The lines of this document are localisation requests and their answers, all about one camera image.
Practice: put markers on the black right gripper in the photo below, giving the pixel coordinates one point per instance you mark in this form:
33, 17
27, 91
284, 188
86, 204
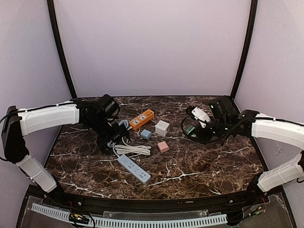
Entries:
199, 128

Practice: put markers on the light blue power strip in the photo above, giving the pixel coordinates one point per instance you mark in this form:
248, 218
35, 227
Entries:
134, 169

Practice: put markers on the green charger plug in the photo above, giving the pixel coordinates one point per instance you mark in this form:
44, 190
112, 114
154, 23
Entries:
190, 131

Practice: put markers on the black left corner post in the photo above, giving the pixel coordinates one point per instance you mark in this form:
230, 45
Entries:
60, 49

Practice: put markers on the black right corner post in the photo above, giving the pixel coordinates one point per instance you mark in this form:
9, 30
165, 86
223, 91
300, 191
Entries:
245, 50

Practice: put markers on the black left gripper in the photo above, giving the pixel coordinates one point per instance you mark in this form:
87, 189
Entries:
113, 137

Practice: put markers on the black front frame rail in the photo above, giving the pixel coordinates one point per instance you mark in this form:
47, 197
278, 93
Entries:
234, 201

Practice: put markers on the pink charger plug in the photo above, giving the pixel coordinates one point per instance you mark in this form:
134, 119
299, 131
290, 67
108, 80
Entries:
162, 146

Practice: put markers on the light blue charger plug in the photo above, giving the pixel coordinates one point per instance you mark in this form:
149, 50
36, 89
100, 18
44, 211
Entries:
146, 134

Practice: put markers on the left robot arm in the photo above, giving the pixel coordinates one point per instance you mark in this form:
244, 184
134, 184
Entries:
97, 115

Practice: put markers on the black corner post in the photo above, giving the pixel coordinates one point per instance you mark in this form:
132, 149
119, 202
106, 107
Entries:
245, 50
60, 49

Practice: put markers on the white slotted cable duct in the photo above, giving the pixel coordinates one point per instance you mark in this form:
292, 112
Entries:
127, 220

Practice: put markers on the orange power strip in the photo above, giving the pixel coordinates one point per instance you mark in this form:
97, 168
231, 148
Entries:
142, 119

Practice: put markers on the white cube socket adapter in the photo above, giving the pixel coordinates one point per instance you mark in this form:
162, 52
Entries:
162, 128

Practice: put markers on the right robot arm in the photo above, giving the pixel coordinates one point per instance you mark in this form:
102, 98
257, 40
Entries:
226, 121

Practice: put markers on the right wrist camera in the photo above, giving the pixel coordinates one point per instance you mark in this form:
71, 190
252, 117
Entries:
198, 115

